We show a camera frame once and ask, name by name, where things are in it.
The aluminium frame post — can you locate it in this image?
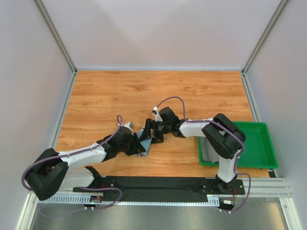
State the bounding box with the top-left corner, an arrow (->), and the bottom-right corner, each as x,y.
33,0 -> 77,74
241,0 -> 291,75

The aluminium front rail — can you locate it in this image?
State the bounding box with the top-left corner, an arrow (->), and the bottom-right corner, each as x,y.
37,178 -> 291,207

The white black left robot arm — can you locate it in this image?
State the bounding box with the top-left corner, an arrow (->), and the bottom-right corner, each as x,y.
22,125 -> 152,201

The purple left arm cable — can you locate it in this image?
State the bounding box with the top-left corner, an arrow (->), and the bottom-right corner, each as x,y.
21,115 -> 124,218

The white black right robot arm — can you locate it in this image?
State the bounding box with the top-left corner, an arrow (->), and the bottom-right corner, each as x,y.
137,107 -> 246,189

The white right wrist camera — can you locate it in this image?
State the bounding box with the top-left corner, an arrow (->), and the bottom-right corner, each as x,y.
152,107 -> 163,122

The green plastic tray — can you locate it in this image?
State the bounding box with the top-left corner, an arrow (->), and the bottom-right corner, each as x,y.
197,121 -> 280,168

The aluminium frame post left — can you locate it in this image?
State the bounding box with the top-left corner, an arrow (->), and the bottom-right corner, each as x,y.
33,0 -> 77,74

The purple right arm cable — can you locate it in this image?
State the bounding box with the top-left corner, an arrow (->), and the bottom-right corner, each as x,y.
157,96 -> 251,214

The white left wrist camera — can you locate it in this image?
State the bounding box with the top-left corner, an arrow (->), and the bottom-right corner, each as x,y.
122,122 -> 133,132

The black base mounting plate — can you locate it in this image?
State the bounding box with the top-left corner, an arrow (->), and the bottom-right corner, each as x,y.
88,176 -> 245,203

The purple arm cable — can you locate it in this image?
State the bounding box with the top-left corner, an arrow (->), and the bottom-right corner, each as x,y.
21,115 -> 124,218
157,96 -> 251,214

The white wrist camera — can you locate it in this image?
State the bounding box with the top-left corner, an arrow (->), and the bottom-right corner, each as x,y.
152,107 -> 163,122
122,122 -> 133,132

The blue patterned towel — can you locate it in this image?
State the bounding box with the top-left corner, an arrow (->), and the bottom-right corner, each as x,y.
137,127 -> 153,157

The aluminium frame post right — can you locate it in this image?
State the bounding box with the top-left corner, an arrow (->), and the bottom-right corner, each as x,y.
241,0 -> 291,75

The grey terry towel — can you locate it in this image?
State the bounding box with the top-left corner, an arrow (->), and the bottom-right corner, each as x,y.
200,137 -> 219,163

